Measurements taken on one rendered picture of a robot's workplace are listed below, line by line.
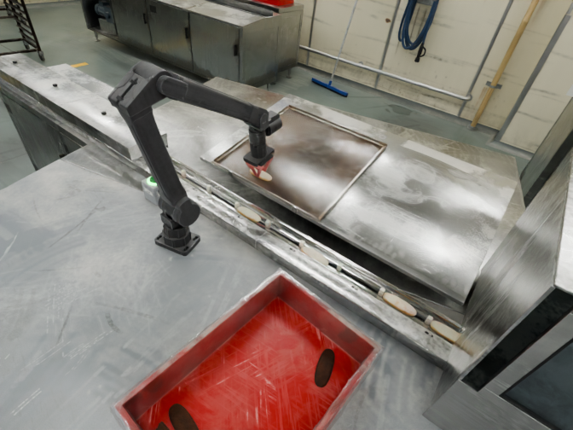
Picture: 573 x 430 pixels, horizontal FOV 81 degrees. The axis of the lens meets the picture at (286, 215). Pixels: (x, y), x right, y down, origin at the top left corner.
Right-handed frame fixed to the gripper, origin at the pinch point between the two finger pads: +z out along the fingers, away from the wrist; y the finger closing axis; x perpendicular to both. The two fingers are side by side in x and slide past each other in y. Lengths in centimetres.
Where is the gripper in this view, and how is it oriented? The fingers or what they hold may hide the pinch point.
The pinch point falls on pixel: (260, 172)
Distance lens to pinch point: 127.8
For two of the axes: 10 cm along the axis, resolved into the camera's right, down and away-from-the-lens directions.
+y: -5.9, 6.2, -5.2
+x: 8.1, 4.4, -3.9
